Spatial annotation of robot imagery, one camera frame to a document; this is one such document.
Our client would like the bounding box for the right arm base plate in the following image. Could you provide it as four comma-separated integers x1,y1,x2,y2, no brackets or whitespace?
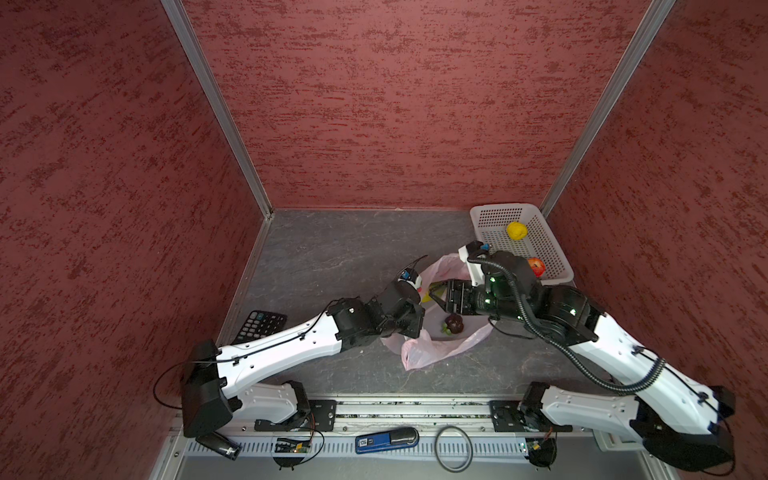
489,400,573,433

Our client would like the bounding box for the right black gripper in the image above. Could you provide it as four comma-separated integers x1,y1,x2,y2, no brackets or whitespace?
430,278,530,321

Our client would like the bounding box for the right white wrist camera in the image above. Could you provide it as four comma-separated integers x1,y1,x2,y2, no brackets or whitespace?
458,240,490,287

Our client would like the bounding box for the red apple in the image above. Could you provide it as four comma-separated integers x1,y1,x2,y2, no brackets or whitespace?
527,257,547,278

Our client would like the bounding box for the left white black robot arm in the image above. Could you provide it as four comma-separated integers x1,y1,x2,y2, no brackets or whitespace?
178,274,425,438

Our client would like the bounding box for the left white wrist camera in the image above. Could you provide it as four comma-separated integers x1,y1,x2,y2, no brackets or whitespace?
398,267,422,292

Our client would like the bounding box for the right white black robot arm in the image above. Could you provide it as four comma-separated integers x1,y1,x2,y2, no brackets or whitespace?
438,241,736,476

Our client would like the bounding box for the dark purple mangosteen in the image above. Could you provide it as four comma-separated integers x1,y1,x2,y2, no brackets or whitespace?
441,313,465,336

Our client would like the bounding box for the black cable ring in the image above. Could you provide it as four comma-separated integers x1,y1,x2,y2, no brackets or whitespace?
434,425,475,474

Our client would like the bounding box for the left circuit board with wires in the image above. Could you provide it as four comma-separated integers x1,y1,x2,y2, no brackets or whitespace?
272,414,327,471

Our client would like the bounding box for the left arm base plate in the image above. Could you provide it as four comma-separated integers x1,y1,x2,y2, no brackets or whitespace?
254,400,338,433

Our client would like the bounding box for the right circuit board with wires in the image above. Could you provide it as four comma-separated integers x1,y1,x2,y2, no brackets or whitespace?
525,427,558,470

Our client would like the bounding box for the small black device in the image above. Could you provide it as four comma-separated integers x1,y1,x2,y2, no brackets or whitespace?
195,432,242,461

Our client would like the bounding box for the yellow round fruit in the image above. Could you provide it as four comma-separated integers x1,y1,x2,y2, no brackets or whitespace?
505,222,529,241

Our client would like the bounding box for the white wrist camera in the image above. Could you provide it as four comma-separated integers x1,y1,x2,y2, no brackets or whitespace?
398,267,422,292
458,240,490,287

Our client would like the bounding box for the circuit board with wires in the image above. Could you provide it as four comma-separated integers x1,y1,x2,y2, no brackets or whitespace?
525,427,558,470
272,414,327,471

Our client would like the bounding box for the black calculator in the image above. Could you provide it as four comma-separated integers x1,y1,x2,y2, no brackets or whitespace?
232,310,287,345

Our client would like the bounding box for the white perforated plastic basket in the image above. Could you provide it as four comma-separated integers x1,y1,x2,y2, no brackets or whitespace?
469,203,574,285

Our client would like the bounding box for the aluminium front rail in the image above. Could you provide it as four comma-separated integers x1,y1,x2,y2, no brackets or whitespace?
173,395,601,438

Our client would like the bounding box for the blue black handheld device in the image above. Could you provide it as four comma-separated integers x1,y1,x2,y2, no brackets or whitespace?
354,426,420,455

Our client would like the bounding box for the pink printed plastic bag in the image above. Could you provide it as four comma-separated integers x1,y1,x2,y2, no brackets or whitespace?
381,253,492,371

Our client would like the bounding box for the right aluminium corner post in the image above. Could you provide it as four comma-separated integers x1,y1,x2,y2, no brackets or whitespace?
539,0,676,217

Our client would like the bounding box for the aluminium corner post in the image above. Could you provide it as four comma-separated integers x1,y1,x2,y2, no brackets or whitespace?
539,0,676,217
161,0,274,222

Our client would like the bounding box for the left aluminium corner post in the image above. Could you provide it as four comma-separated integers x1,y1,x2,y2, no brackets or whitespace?
161,0,274,222

